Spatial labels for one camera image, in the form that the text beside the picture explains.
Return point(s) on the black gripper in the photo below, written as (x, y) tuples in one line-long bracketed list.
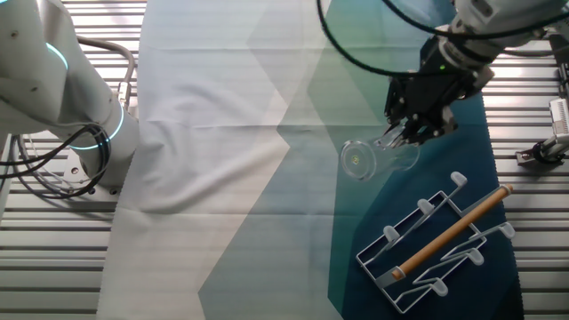
[(440, 84)]

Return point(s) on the clear plastic cup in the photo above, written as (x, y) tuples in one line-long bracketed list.
[(355, 160)]

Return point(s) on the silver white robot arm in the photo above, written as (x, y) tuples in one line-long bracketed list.
[(44, 89)]

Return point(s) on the black clamp tool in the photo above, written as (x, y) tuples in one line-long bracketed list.
[(540, 153)]

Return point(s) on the teal white gradient tablecloth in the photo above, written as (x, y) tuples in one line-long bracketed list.
[(222, 133)]

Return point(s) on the silver exterior camera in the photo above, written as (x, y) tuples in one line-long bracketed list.
[(561, 116)]

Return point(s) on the black bracket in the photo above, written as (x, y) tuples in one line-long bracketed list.
[(561, 58)]

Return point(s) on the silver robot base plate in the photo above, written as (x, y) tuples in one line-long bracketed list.
[(73, 171)]

